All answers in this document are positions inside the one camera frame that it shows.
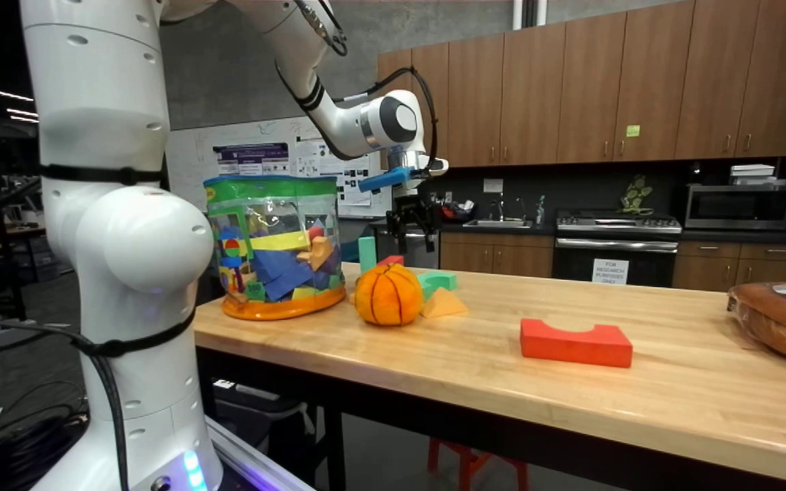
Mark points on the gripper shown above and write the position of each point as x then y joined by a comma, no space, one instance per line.
412,204

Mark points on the tap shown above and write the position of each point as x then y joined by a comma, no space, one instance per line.
501,204

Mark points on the green sticky note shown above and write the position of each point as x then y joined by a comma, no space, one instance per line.
633,131

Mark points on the wooden base cabinet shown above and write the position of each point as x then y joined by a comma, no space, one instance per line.
741,266
495,256

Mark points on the sink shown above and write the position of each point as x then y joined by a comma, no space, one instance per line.
499,223

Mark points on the yellow wedge foam block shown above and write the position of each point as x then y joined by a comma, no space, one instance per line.
442,305

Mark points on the heap of foam blocks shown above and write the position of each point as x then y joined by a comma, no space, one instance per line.
284,262

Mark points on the orange plush ball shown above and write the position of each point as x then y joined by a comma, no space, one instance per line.
388,294

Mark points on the stove with oven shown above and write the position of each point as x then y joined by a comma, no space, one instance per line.
617,245

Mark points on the white paper sign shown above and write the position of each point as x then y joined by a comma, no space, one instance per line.
610,271

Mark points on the dishwasher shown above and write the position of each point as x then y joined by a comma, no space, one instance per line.
424,252

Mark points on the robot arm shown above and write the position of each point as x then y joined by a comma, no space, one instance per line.
113,245

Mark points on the clear plastic toy bag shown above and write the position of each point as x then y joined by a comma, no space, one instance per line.
273,198

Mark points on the whiteboard with posters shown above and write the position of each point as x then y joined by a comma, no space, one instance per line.
263,153

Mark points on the bag of bread buns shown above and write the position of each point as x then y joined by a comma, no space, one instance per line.
778,317

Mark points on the teal foam block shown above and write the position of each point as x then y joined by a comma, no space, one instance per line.
367,254

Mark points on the wall socket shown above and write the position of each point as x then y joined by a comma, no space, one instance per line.
493,185

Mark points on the stack of boxes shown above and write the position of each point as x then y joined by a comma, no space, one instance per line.
754,175

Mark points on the green patterned oven mitt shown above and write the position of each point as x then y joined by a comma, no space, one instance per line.
636,194

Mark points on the red arch foam block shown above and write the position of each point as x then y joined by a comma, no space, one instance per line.
574,344

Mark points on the small red foam block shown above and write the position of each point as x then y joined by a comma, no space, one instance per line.
391,260

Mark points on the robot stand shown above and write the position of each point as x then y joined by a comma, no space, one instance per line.
256,467

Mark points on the green arch foam block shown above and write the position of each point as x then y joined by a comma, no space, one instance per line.
437,279

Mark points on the red stool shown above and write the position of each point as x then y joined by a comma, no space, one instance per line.
475,464

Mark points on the row of wooden wall cabinets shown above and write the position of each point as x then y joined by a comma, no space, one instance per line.
591,88

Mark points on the microwave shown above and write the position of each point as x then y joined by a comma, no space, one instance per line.
737,206

